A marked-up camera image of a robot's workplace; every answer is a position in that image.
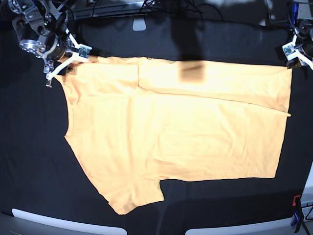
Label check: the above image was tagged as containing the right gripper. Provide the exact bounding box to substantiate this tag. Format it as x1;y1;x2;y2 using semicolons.
45;28;83;87

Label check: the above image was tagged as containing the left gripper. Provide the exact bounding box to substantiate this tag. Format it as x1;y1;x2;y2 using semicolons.
292;28;313;70

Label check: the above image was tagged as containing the yellow t-shirt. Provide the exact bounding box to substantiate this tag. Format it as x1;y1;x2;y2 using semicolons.
57;57;292;215

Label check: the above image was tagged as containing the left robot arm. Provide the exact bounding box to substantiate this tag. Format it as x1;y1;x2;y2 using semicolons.
292;20;313;69

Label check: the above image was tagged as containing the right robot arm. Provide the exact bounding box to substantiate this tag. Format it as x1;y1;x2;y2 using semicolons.
0;0;91;87

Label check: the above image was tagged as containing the blue clamp bottom right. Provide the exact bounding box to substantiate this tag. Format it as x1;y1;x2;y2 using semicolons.
291;195;304;233

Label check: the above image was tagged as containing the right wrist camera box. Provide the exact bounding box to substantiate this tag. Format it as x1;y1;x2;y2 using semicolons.
78;45;92;59

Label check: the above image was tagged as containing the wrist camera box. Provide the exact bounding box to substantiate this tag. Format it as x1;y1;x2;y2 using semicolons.
282;42;297;61
78;45;92;59

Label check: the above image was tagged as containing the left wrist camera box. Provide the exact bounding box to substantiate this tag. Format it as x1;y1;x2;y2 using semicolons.
282;42;297;61

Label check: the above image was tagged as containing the aluminium rail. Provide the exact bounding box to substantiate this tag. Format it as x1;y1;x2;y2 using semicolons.
72;2;150;20

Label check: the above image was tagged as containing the black cable bundle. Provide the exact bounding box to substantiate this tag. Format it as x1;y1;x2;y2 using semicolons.
85;0;223;20

